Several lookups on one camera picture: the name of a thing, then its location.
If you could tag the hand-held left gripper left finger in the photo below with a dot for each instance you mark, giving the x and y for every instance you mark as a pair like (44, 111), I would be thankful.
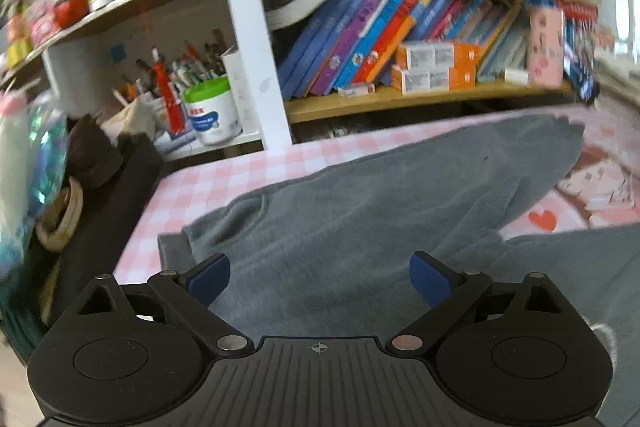
(210, 279)

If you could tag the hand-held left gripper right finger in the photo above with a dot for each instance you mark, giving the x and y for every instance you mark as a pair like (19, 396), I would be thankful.
(430, 279)

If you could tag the grey sweatshirt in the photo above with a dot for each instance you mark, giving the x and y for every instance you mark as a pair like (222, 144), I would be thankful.
(350, 217)

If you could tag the black box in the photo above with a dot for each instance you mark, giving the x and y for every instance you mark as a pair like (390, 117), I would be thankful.
(115, 207)

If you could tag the beige wristwatch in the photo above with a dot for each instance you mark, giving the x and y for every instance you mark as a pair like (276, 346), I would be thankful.
(70, 207)

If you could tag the white jar with green lid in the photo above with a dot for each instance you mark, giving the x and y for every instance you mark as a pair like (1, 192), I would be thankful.
(212, 114)

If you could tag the red tassel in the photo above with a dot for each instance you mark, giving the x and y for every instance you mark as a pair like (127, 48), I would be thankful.
(167, 92)

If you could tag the small white red box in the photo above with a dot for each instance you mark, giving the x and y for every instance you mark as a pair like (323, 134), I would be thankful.
(356, 90)

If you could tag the iridescent plastic bag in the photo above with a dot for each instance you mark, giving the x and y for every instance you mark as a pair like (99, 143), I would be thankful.
(47, 157)

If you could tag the bunch of pens and pencils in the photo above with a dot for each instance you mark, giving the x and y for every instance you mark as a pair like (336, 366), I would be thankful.
(190, 67)

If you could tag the white charger plug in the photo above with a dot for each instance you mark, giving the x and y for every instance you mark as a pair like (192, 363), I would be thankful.
(516, 77)

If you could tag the white wooden bookshelf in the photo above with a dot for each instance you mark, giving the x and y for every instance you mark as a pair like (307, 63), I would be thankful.
(250, 32)

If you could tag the pink sticker tumbler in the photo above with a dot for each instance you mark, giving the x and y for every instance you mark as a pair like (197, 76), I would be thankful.
(545, 47)

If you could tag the long row of leaning books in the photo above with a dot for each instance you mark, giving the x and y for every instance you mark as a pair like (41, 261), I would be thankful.
(350, 32)

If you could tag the stack of papers and booklets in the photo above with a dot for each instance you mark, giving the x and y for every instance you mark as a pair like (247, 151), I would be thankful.
(617, 82)

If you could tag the red round pot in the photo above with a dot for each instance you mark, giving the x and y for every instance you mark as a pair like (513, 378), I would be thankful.
(70, 7)

